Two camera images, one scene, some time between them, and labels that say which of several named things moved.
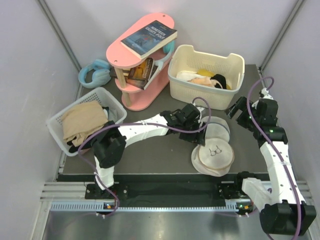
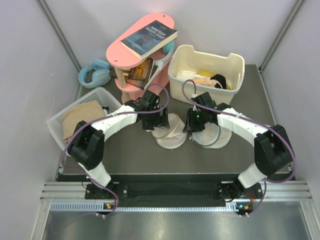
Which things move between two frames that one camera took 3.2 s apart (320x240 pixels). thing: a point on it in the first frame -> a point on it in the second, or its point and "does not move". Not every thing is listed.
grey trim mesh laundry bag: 216,128 does not move
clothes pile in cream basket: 204,76 does not move
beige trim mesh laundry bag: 215,158 -> 173,137
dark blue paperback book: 149,39 does not move
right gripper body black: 244,118 -> 196,120
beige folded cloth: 79,120 does not move
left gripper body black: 190,137 -> 154,119
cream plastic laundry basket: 216,78 does not move
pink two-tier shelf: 140,78 does not move
